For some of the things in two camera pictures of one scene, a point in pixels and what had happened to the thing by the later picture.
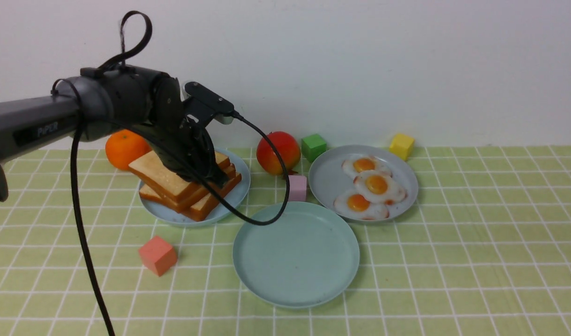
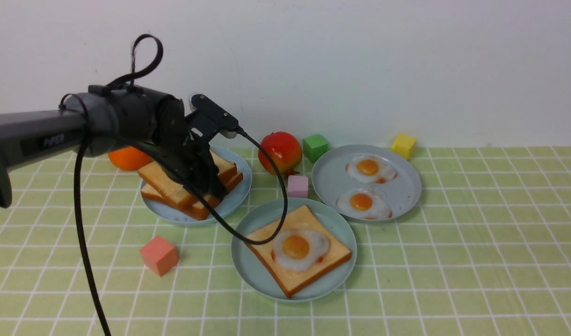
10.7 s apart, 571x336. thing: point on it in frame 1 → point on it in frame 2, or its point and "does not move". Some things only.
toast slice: (149, 169) → (305, 249)
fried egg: (379, 186) → (298, 249)
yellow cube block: (402, 146) does not move
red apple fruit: (286, 146) does not move
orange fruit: (124, 146) does not move
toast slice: (199, 210) does not move
